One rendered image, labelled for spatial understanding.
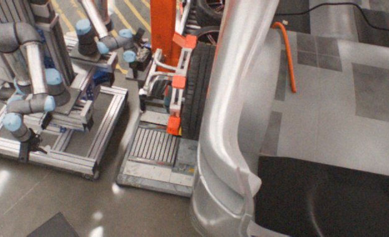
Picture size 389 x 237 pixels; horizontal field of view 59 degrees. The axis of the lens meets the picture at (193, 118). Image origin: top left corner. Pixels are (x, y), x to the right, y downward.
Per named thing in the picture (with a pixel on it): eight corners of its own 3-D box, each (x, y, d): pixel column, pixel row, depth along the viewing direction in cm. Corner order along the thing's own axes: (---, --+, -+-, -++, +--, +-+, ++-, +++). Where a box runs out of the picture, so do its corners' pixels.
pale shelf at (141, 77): (145, 83, 295) (145, 80, 293) (125, 79, 296) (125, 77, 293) (156, 49, 321) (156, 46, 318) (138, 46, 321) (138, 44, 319)
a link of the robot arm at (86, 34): (74, 36, 251) (71, 21, 240) (92, 30, 256) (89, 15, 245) (81, 46, 245) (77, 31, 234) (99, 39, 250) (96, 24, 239)
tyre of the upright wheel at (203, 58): (225, 99, 189) (236, 27, 231) (183, 91, 190) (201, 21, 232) (211, 162, 241) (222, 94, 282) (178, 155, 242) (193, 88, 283)
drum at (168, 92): (185, 103, 238) (185, 90, 227) (155, 98, 239) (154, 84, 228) (188, 88, 247) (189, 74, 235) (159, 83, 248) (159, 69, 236)
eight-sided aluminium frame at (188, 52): (177, 143, 243) (180, 93, 199) (168, 142, 243) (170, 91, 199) (191, 86, 275) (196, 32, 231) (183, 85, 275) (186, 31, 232)
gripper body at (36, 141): (44, 140, 186) (34, 127, 176) (39, 153, 181) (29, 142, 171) (30, 139, 187) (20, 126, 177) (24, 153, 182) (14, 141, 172)
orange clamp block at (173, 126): (180, 124, 224) (178, 135, 218) (168, 121, 224) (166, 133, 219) (181, 117, 218) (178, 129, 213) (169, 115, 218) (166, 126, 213)
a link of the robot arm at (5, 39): (46, 96, 217) (15, 33, 170) (20, 100, 214) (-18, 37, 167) (44, 81, 223) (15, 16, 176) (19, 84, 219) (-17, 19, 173)
